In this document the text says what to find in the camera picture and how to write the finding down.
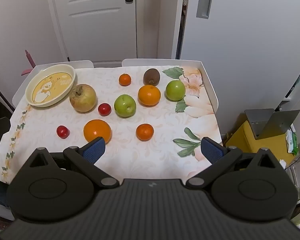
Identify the pink plastic object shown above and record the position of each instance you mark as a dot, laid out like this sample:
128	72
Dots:
28	62

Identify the yellow-red apple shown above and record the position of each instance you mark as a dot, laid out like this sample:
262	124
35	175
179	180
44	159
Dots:
83	99

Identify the brown kiwi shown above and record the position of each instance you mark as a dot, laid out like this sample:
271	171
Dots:
151	77

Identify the green apple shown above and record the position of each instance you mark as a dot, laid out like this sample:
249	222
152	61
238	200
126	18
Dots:
175	90
125	105

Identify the white panelled door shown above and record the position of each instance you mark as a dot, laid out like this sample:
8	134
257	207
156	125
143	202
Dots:
95	30

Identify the small tangerine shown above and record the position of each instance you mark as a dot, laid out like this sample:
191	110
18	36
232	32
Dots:
125	79
145	132

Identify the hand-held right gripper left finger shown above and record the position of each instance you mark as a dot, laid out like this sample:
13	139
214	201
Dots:
95	151

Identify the white cabinet door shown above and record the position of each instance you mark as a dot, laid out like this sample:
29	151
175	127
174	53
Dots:
240	55

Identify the green wet wipes packet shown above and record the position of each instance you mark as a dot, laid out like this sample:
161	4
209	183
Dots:
292	142

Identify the black furniture piece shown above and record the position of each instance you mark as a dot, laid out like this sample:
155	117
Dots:
0	128

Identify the yellow box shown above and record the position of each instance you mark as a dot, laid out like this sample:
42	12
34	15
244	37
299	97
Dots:
242	140

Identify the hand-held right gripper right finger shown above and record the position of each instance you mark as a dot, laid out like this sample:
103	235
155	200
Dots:
211	151

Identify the cream bowl with bear print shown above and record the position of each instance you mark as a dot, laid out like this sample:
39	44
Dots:
50	86

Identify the large orange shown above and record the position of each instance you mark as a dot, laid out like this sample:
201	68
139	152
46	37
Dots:
96	130
149	95

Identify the small red fruit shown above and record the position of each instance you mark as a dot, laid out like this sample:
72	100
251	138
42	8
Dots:
104	109
63	132

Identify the white table with raised rim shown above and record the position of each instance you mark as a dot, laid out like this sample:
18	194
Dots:
210	87

